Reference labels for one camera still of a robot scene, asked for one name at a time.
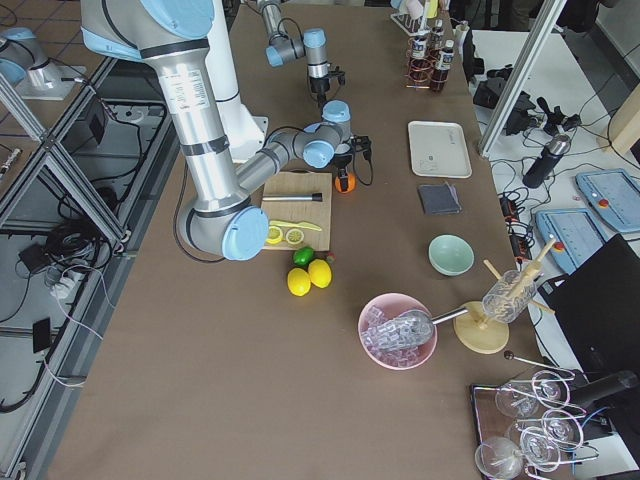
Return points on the cream rabbit tray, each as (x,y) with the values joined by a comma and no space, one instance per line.
(438,149)

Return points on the wine glass rack tray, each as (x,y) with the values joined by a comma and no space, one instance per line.
(529,428)

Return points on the yellow plastic knife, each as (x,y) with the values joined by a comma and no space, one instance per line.
(301,225)

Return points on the green lime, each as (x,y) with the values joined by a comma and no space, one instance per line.
(303,256)

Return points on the glass cup on stand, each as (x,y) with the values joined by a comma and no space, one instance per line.
(509,296)

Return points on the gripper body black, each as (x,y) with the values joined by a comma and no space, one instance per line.
(343,161)
(318,85)

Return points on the upper lemon half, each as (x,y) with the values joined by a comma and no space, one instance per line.
(294,236)

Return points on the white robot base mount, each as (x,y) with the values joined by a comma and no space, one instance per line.
(246,133)

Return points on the front tea bottle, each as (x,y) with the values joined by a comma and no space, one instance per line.
(442,66)

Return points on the pink ice bowl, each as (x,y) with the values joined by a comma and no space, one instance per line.
(381,309)

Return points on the black thermos bottle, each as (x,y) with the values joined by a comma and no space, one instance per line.
(550,156)

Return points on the upper teach pendant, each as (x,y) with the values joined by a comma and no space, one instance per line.
(614,196)

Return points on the right tea bottle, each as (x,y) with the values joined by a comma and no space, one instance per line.
(418,63)

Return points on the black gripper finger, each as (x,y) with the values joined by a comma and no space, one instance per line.
(343,180)

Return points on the copper wire bottle rack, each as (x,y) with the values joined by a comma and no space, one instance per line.
(432,57)

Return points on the orange mandarin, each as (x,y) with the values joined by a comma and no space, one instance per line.
(352,184)

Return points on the lower lemon half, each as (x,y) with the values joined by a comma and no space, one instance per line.
(275,235)

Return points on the aluminium frame post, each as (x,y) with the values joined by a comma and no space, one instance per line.
(535,41)

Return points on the upper whole lemon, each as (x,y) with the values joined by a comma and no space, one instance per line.
(320,273)

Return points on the wooden cup stand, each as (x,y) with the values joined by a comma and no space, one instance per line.
(478,331)

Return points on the teach pendant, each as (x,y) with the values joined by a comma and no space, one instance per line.
(614,196)
(576,233)

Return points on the steel muddler black tip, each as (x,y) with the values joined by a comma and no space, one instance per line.
(309,197)

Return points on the steel ice scoop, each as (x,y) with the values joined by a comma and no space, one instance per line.
(410,329)

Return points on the lemon half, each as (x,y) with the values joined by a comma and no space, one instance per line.
(294,236)
(275,235)

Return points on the lower teach pendant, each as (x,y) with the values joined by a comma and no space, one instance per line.
(576,233)

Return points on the green bowl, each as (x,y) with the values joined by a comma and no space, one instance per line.
(450,255)

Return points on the lower whole lemon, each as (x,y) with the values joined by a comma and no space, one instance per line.
(298,282)

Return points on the white wire cup rack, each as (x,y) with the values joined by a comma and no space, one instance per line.
(412,16)

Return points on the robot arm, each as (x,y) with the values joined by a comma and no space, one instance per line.
(287,43)
(174,39)

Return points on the whole lemon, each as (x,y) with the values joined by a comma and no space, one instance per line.
(320,273)
(298,282)

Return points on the wooden cutting board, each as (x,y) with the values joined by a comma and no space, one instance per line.
(315,212)

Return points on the grey folded cloth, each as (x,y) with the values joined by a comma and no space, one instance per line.
(439,199)

